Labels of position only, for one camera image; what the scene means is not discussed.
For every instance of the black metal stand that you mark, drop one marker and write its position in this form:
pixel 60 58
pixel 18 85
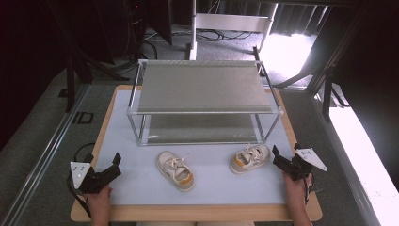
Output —
pixel 70 72
pixel 327 94

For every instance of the dark hanging panel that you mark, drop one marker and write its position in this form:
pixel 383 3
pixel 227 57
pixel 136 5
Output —
pixel 161 19

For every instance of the white table mat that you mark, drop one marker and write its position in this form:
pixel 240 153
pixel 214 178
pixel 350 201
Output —
pixel 216 188

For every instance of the person's left hand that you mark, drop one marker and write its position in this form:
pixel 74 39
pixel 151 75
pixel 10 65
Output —
pixel 99 197

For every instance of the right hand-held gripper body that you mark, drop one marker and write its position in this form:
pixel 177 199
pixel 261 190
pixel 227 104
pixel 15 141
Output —
pixel 303 163

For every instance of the person's right hand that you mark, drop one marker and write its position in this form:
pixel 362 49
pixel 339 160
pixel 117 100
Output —
pixel 296 187

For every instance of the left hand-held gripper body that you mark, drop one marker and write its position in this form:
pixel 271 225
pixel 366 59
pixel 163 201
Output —
pixel 84 179

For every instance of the beige child's sneaker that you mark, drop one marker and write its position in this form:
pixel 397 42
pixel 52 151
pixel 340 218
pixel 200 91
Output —
pixel 175 171
pixel 249 158

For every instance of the grey two-tier shoe rack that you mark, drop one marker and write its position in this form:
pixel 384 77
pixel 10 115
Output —
pixel 204 91

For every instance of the white metal frame stand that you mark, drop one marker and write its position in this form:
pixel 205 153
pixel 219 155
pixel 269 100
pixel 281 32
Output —
pixel 232 22

